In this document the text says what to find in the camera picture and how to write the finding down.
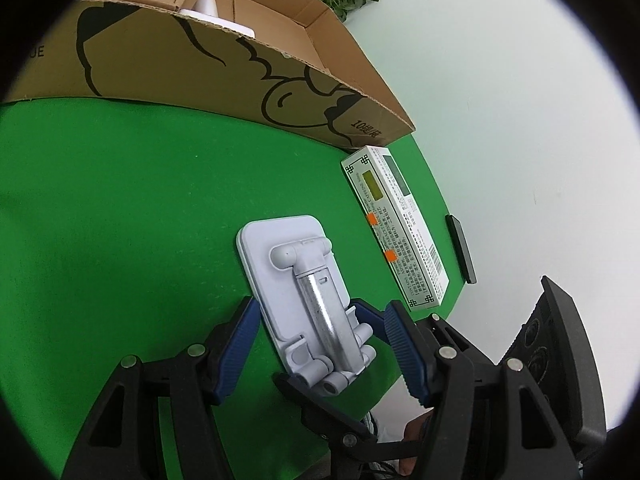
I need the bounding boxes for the green tablecloth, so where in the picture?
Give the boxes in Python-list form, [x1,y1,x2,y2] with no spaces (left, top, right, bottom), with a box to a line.
[0,96,464,480]

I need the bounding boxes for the white folding phone stand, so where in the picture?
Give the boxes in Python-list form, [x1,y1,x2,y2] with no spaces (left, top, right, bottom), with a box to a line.
[236,216,376,396]

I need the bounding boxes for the white medicine box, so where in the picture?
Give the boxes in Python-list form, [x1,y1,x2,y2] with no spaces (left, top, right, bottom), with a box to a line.
[342,146,449,311]

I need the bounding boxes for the large cardboard tray box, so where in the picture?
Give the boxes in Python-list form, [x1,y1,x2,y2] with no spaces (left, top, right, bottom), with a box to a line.
[6,0,414,150]

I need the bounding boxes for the person's hand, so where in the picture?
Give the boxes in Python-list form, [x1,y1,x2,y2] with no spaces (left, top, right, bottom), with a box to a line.
[398,408,434,476]

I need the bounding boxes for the white hair dryer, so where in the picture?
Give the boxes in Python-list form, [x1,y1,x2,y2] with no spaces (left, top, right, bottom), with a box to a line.
[179,0,255,39]

